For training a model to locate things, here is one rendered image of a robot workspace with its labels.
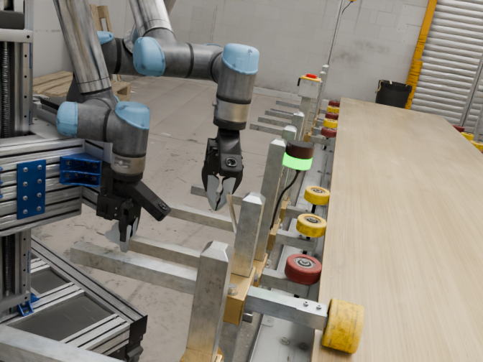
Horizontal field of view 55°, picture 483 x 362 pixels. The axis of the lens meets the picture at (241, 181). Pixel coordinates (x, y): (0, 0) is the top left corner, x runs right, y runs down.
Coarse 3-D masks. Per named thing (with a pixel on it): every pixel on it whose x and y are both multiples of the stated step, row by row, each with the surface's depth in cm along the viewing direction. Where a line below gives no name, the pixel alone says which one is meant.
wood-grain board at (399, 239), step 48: (336, 144) 216; (384, 144) 233; (432, 144) 252; (336, 192) 153; (384, 192) 161; (432, 192) 171; (480, 192) 181; (336, 240) 119; (384, 240) 124; (432, 240) 129; (480, 240) 135; (336, 288) 97; (384, 288) 100; (432, 288) 104; (480, 288) 107; (384, 336) 84; (432, 336) 87; (480, 336) 89
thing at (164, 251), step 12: (132, 240) 110; (144, 240) 111; (156, 240) 112; (144, 252) 110; (156, 252) 110; (168, 252) 109; (180, 252) 108; (192, 252) 109; (192, 264) 109; (264, 276) 106; (276, 276) 106; (276, 288) 106; (288, 288) 105; (300, 288) 104
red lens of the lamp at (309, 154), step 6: (288, 144) 99; (288, 150) 99; (294, 150) 98; (300, 150) 98; (306, 150) 98; (312, 150) 99; (294, 156) 98; (300, 156) 98; (306, 156) 98; (312, 156) 100
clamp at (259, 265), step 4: (264, 256) 111; (256, 260) 109; (264, 260) 109; (268, 260) 113; (256, 264) 107; (260, 264) 107; (264, 264) 108; (268, 264) 113; (260, 268) 106; (260, 272) 104; (260, 276) 103; (260, 280) 106; (256, 284) 103
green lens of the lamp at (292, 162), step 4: (288, 156) 99; (284, 160) 101; (288, 160) 99; (292, 160) 99; (296, 160) 98; (300, 160) 98; (304, 160) 99; (308, 160) 99; (288, 164) 100; (292, 164) 99; (296, 164) 99; (300, 164) 99; (304, 164) 99; (308, 164) 100; (296, 168) 99; (300, 168) 99; (304, 168) 99; (308, 168) 100
